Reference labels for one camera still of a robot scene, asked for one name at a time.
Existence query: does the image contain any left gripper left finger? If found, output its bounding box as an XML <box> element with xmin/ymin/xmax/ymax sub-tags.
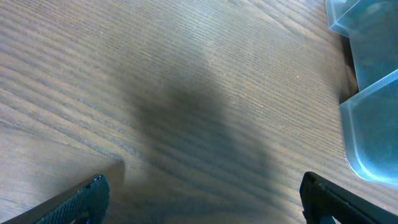
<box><xmin>4</xmin><ymin>174</ymin><xmax>109</xmax><ymax>224</ymax></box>

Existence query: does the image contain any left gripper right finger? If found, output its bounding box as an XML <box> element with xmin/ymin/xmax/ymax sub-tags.
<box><xmin>300</xmin><ymin>172</ymin><xmax>397</xmax><ymax>224</ymax></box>

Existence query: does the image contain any clear plastic storage bin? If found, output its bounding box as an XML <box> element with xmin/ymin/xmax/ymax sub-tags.
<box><xmin>325</xmin><ymin>0</ymin><xmax>397</xmax><ymax>187</ymax></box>

